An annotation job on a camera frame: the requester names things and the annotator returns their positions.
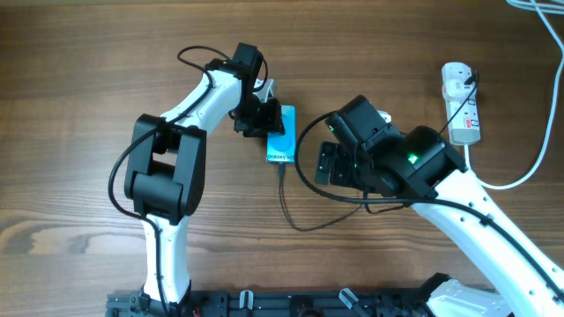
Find Galaxy smartphone teal screen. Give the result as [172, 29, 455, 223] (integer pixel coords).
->
[266, 105, 297, 164]

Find black USB charging cable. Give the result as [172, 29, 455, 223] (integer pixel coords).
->
[276, 70, 481, 233]

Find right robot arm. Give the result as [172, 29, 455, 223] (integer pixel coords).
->
[322, 95, 563, 316]

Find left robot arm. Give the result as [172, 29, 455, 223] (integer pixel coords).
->
[116, 43, 286, 316]

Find white USB charger plug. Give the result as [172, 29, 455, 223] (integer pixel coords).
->
[442, 77, 476, 102]

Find white power strip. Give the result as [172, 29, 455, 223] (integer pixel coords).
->
[442, 62, 481, 146]

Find white power strip cord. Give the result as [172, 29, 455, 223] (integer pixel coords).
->
[463, 0, 564, 191]

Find white cables in corner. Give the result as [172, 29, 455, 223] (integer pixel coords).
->
[505, 0, 564, 16]

